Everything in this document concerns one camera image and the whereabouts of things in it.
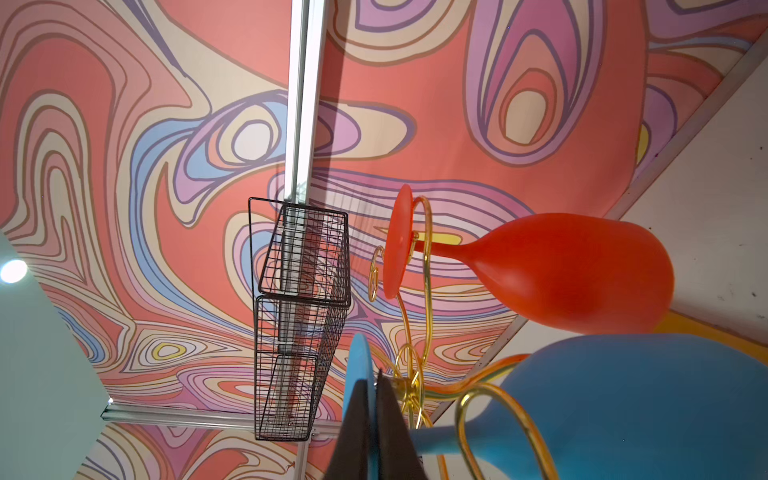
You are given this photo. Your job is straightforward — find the orange wooden rack base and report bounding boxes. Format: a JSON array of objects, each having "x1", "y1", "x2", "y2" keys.
[{"x1": 653, "y1": 310, "x2": 768, "y2": 365}]

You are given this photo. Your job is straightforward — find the red wine glass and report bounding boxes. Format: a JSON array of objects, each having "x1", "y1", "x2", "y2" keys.
[{"x1": 383, "y1": 185, "x2": 675, "y2": 335}]

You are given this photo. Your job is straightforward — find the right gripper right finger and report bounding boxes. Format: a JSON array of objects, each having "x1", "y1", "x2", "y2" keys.
[{"x1": 376, "y1": 371, "x2": 427, "y2": 480}]

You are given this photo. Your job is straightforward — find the gold wire glass rack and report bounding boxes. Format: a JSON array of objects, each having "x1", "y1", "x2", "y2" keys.
[{"x1": 368, "y1": 185, "x2": 559, "y2": 479}]

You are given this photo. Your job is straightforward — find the blue wine glass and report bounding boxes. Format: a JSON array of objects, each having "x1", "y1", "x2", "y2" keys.
[{"x1": 343, "y1": 333, "x2": 767, "y2": 479}]

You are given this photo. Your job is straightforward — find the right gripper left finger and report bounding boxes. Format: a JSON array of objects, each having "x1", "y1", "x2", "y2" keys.
[{"x1": 324, "y1": 380, "x2": 370, "y2": 480}]

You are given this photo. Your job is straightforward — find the black wire basket back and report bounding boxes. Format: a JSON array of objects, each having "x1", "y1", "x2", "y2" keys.
[{"x1": 247, "y1": 197, "x2": 351, "y2": 442}]

